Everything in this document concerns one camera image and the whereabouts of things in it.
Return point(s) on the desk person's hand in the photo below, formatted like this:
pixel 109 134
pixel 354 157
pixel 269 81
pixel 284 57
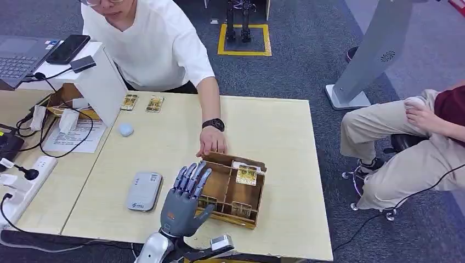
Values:
pixel 212 141

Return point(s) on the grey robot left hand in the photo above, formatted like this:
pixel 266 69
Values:
pixel 180 212

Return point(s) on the seated person's hand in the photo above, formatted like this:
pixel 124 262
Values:
pixel 423 119

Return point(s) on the grey card reader device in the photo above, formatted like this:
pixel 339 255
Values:
pixel 144 191

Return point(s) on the yellow card with white border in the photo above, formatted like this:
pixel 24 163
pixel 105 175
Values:
pixel 246 175

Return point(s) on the wooden card box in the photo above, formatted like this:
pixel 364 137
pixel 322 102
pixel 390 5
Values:
pixel 243 194

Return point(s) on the yellow printed card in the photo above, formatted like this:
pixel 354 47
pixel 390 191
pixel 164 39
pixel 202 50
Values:
pixel 129 102
pixel 155 104

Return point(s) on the black wrist watch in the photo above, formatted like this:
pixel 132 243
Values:
pixel 214 124

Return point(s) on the black office chair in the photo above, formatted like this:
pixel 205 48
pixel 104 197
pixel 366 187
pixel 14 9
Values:
pixel 403 142

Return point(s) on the seated person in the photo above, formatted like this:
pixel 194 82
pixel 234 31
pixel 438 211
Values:
pixel 407 170

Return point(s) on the brown printed card in slot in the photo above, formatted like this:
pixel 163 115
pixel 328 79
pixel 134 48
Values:
pixel 241 210

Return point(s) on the grey floor stand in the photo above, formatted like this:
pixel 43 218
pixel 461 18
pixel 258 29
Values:
pixel 374 51

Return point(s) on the small round white object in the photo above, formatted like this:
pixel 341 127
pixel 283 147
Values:
pixel 126 129

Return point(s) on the black shoe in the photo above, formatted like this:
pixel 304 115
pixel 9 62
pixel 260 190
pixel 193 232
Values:
pixel 351 53

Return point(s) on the yellow floor tape square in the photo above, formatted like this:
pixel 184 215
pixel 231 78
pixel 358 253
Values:
pixel 221 40

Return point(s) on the person at desk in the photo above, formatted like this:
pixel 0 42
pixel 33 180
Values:
pixel 152 43

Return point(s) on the white desk riser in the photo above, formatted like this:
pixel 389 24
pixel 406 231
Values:
pixel 103 87

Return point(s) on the black robot legs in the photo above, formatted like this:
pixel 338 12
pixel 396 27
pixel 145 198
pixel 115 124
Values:
pixel 246 22

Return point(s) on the printed paper sheet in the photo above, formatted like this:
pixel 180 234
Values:
pixel 74 139

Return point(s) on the white power adapter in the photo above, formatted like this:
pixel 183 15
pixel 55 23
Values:
pixel 37 118
pixel 68 121

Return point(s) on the white power strip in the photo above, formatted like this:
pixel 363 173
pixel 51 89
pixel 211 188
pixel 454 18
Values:
pixel 40 178

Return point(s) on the black adapter hub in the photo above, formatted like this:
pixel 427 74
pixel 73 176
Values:
pixel 83 64

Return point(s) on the black plug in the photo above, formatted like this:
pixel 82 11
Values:
pixel 31 174

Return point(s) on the brown cardboard box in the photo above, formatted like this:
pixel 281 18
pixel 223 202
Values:
pixel 61 95

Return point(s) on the black smartphone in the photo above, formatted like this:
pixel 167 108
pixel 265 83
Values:
pixel 68 49

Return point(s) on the white plug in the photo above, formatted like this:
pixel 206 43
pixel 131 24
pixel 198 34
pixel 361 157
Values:
pixel 6 163

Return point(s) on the black desk device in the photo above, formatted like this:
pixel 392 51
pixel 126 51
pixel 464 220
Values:
pixel 9 145

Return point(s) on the dark grey laptop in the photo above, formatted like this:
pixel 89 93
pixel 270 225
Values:
pixel 18 54

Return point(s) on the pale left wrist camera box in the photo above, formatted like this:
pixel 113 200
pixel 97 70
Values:
pixel 221 242

